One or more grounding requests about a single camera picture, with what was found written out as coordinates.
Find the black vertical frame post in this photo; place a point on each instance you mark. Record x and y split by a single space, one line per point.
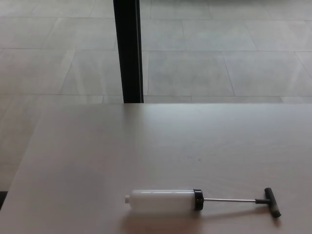
128 48

